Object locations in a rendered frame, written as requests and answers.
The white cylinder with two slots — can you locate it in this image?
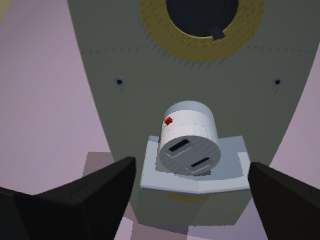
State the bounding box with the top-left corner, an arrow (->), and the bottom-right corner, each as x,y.
159,100 -> 221,175

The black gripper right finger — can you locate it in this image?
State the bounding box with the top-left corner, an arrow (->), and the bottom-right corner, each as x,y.
248,161 -> 320,240

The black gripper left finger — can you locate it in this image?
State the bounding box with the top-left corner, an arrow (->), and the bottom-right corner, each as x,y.
0,157 -> 136,240

